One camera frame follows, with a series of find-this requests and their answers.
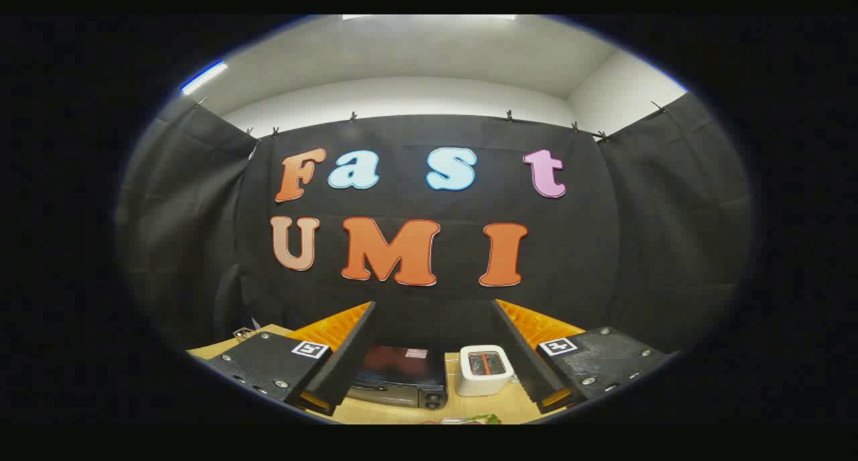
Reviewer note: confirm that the lettuce sandwich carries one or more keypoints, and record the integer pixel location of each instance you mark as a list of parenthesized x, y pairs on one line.
[(484, 419)]

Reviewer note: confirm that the row of small cloth clips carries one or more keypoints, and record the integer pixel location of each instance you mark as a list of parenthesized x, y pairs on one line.
[(509, 116)]

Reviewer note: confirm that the long ceiling light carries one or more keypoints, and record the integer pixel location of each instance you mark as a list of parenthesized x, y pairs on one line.
[(203, 78)]

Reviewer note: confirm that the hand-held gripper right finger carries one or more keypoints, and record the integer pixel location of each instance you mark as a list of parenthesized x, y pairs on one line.
[(519, 354)]

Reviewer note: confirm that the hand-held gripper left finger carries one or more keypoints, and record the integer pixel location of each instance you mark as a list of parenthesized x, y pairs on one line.
[(348, 354)]

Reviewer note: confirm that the white slot toaster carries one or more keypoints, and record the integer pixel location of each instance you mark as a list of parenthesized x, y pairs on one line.
[(482, 382)]

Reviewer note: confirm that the black toaster oven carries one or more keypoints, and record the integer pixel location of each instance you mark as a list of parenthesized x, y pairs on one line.
[(395, 374)]

